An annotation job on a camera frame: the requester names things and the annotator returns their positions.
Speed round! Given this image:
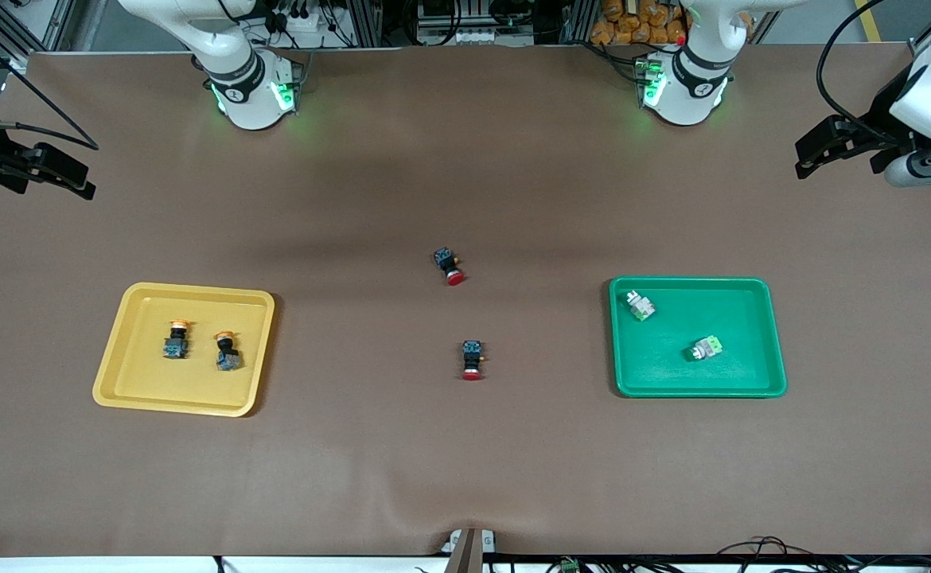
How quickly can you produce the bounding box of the yellow cap push button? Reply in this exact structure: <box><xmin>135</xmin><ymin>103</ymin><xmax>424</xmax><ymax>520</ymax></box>
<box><xmin>212</xmin><ymin>329</ymin><xmax>245</xmax><ymax>372</ymax></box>
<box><xmin>163</xmin><ymin>319</ymin><xmax>194</xmax><ymax>361</ymax></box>

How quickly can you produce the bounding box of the orange net bag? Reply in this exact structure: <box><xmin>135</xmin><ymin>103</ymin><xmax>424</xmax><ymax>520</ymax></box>
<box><xmin>590</xmin><ymin>0</ymin><xmax>688</xmax><ymax>46</ymax></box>

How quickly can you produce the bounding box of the green plastic tray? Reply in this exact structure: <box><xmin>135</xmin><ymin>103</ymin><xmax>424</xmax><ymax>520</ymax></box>
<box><xmin>609</xmin><ymin>275</ymin><xmax>789</xmax><ymax>399</ymax></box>

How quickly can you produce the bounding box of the yellow plastic tray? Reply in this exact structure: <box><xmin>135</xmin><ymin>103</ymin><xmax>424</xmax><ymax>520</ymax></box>
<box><xmin>92</xmin><ymin>282</ymin><xmax>276</xmax><ymax>418</ymax></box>

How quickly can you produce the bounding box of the white power strip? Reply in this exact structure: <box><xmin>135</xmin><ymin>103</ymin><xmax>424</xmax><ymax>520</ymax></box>
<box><xmin>282</xmin><ymin>6</ymin><xmax>331</xmax><ymax>33</ymax></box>

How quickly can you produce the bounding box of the brown table mat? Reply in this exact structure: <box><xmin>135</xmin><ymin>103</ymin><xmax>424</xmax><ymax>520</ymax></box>
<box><xmin>0</xmin><ymin>44</ymin><xmax>931</xmax><ymax>558</ymax></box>

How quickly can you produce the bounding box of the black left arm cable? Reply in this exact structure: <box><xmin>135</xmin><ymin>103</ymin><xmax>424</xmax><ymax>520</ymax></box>
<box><xmin>818</xmin><ymin>0</ymin><xmax>912</xmax><ymax>144</ymax></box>

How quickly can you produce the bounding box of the aluminium frame rail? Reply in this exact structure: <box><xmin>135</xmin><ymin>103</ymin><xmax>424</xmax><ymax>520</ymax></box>
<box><xmin>0</xmin><ymin>0</ymin><xmax>76</xmax><ymax>68</ymax></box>

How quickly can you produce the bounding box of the metal table clamp bracket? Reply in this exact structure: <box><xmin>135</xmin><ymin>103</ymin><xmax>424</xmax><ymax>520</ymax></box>
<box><xmin>440</xmin><ymin>528</ymin><xmax>498</xmax><ymax>573</ymax></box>

